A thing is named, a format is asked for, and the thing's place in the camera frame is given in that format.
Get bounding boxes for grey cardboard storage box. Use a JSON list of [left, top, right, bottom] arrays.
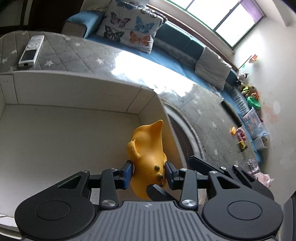
[[1, 71, 185, 240]]

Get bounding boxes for blue sofa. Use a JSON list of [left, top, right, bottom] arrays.
[[62, 11, 262, 166]]

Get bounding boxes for window with green frame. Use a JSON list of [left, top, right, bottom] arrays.
[[147, 0, 265, 49]]

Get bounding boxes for round black induction cooker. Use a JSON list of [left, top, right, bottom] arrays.
[[163, 101, 206, 170]]

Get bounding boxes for butterfly print pillow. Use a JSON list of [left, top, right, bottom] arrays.
[[96, 1, 167, 54]]

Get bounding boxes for green plastic bowl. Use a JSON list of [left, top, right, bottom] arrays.
[[247, 96, 261, 110]]

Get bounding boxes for orange dinosaur toy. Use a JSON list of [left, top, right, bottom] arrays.
[[126, 120, 167, 200]]

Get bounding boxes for silver remote control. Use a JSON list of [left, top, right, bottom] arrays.
[[18, 35, 45, 68]]

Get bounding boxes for grey white cushion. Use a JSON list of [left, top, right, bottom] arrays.
[[195, 47, 231, 90]]

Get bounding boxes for pink small toy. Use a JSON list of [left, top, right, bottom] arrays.
[[236, 127, 246, 142]]

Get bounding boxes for stuffed animal pile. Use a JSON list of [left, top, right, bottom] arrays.
[[236, 72, 260, 99]]

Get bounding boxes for small yellow toy car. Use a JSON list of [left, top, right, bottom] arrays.
[[238, 141, 248, 152]]

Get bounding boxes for clear plastic toy box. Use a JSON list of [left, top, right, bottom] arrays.
[[243, 108, 269, 140]]

